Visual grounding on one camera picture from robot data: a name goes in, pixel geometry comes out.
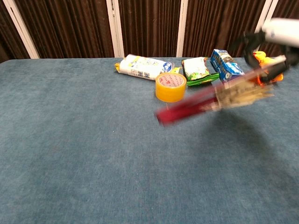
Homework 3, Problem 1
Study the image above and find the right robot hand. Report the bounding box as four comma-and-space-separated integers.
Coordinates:
230, 30, 299, 84

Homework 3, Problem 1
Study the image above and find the red ribbed paper folding fan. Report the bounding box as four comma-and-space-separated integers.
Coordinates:
155, 55, 288, 126

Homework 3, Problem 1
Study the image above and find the yellow rubber chicken toy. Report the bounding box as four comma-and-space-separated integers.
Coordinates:
251, 51, 285, 87

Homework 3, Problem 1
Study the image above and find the blue carton box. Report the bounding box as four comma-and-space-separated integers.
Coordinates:
209, 49, 246, 84

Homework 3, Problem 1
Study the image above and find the green snack bag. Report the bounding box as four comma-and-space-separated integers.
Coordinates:
181, 56, 220, 87

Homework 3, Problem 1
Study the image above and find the yellow adhesive tape roll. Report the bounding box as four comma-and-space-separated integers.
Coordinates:
155, 72, 187, 103

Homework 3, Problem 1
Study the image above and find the white printed plastic package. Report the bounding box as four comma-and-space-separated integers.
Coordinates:
114, 54, 182, 82

